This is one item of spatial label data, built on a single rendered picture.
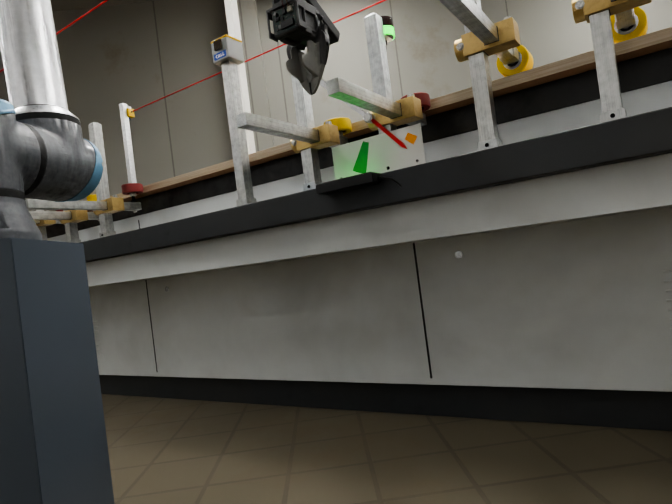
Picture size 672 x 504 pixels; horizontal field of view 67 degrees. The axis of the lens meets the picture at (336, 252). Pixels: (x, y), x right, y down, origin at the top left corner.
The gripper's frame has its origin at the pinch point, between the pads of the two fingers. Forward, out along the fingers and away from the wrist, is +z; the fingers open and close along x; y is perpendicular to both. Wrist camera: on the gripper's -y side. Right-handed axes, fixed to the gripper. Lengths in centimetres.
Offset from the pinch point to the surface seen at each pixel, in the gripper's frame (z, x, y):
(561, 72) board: -5, 36, -53
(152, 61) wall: -191, -360, -259
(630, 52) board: -5, 50, -53
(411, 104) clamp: -2.4, 4.5, -35.1
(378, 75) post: -12.2, -3.6, -35.8
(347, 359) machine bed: 65, -38, -58
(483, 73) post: -4.6, 22.2, -35.8
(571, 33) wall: -171, -7, -508
